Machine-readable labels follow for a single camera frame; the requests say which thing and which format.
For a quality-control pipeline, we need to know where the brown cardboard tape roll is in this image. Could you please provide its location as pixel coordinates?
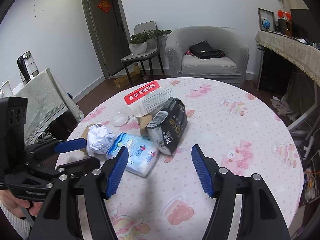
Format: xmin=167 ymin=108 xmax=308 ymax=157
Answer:
xmin=80 ymin=124 xmax=97 ymax=154

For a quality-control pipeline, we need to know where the paper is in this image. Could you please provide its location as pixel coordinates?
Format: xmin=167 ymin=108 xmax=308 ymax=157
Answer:
xmin=86 ymin=124 xmax=116 ymax=157

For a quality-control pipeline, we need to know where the blue tissue pack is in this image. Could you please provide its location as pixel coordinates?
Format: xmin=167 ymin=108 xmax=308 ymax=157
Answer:
xmin=106 ymin=132 xmax=158 ymax=178

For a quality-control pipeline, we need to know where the black snack bag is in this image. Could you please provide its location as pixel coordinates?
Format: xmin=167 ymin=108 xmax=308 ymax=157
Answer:
xmin=145 ymin=97 xmax=188 ymax=155

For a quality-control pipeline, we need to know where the white plastic lid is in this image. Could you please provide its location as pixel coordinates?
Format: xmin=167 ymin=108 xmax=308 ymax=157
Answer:
xmin=112 ymin=113 xmax=129 ymax=127

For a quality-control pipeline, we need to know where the red white SanDisk package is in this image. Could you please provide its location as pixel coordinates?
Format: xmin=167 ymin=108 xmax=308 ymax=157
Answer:
xmin=124 ymin=81 xmax=174 ymax=118

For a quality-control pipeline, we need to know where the person's left hand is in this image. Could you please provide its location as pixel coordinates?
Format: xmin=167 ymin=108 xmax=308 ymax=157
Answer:
xmin=1 ymin=190 xmax=42 ymax=218

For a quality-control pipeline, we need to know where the beige patterned tablecloth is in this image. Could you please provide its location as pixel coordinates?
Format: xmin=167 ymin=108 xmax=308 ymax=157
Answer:
xmin=15 ymin=68 xmax=84 ymax=146

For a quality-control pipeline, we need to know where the white ceramic mug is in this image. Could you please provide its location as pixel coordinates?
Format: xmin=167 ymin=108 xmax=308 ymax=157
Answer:
xmin=0 ymin=80 xmax=14 ymax=98

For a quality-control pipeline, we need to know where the electric glass kettle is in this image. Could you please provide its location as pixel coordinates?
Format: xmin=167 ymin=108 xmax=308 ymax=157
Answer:
xmin=17 ymin=51 xmax=40 ymax=85

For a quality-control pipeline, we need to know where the cardboard box on floor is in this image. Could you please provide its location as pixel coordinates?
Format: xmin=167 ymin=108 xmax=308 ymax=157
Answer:
xmin=114 ymin=66 xmax=142 ymax=88

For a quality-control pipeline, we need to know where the grey armchair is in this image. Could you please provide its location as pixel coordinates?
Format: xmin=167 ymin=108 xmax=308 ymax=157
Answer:
xmin=165 ymin=26 xmax=249 ymax=87

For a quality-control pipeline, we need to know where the black handbag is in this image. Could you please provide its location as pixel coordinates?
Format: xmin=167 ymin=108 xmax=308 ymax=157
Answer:
xmin=189 ymin=41 xmax=225 ymax=60

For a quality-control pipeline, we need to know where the potted green plant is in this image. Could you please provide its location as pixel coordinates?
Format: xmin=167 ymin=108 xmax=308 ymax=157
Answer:
xmin=129 ymin=29 xmax=172 ymax=55

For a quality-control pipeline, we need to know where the grey dining chair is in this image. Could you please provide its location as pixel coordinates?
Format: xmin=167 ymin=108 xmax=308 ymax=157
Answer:
xmin=121 ymin=21 xmax=164 ymax=86

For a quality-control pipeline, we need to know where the red fu door sticker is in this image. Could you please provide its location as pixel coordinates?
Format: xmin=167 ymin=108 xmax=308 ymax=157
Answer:
xmin=97 ymin=0 xmax=112 ymax=13

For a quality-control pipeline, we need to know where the grey door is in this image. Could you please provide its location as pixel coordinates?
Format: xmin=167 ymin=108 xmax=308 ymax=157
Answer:
xmin=81 ymin=0 xmax=130 ymax=79

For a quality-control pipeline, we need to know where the beige lace sideboard cloth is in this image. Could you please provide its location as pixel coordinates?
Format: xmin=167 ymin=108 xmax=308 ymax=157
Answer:
xmin=255 ymin=30 xmax=320 ymax=86

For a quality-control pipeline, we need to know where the small blue globe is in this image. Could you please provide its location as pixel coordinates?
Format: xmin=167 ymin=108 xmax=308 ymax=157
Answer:
xmin=261 ymin=19 xmax=271 ymax=31

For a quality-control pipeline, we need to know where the framed picture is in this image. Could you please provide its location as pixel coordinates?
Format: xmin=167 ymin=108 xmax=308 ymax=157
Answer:
xmin=258 ymin=8 xmax=275 ymax=31

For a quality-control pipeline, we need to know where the black monitor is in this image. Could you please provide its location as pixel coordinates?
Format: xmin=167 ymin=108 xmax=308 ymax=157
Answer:
xmin=290 ymin=9 xmax=318 ymax=42

